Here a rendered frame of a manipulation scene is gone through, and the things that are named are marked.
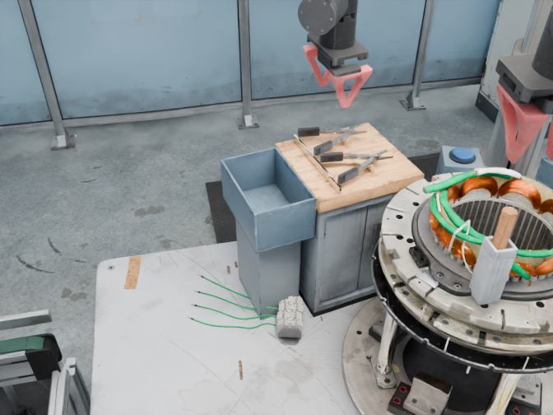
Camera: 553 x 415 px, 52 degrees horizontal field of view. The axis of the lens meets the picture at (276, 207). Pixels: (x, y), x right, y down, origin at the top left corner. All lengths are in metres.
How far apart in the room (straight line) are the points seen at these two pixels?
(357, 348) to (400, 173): 0.32
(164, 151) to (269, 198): 2.02
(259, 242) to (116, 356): 0.35
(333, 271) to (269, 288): 0.12
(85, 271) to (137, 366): 1.38
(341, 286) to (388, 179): 0.24
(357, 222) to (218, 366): 0.35
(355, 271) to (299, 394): 0.25
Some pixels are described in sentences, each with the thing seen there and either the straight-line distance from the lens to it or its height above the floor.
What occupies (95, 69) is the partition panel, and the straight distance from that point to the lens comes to 3.03.
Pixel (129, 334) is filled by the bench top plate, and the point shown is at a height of 0.78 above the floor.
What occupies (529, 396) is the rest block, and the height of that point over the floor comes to 0.83.
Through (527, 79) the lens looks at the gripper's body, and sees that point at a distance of 0.56.
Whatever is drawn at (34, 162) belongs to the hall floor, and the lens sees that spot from 3.14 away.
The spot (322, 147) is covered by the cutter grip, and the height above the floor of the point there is 1.09.
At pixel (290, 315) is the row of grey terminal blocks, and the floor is 0.82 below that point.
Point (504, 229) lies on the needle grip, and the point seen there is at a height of 1.21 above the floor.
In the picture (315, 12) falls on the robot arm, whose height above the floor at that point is 1.34.
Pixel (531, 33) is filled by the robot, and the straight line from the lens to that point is 1.20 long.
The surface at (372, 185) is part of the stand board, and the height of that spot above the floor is 1.06.
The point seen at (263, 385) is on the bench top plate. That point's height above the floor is 0.78.
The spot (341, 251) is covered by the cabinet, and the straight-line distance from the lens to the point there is 1.02.
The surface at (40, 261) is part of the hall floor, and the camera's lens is 2.52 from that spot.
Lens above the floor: 1.62
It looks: 39 degrees down
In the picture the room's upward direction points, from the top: straight up
